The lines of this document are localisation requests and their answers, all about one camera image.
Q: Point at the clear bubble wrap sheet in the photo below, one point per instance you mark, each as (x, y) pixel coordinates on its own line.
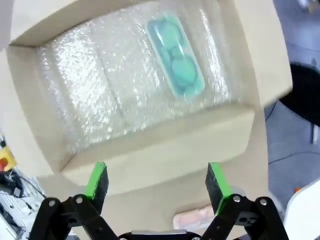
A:
(130, 75)

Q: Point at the black round stool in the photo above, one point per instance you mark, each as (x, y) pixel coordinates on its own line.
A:
(303, 90)

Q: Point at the yellow emergency stop box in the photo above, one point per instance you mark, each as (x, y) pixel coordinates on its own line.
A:
(5, 158)

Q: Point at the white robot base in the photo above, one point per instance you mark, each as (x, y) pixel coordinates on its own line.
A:
(302, 207)

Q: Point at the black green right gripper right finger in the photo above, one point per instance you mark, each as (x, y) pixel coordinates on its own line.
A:
(220, 190)

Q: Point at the brown cardboard shipping box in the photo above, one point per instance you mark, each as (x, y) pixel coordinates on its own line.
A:
(140, 100)

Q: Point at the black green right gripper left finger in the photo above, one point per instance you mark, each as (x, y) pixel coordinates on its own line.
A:
(96, 190)

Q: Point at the pink shipping label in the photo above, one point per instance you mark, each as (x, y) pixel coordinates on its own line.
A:
(193, 216)

